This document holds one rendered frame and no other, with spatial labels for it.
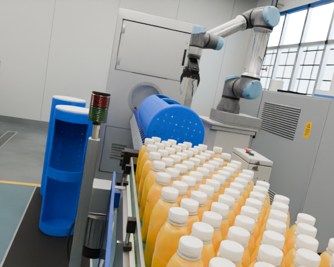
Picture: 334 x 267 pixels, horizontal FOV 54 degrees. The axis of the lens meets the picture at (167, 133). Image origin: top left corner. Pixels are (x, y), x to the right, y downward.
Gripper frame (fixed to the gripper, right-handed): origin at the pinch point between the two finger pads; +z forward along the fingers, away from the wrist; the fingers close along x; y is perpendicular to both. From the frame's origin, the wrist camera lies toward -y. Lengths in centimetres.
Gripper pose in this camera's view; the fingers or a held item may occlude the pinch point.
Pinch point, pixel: (187, 93)
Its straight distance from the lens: 178.3
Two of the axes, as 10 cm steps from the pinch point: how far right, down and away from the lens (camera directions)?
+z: -1.9, 9.7, 1.5
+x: -9.7, -1.7, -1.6
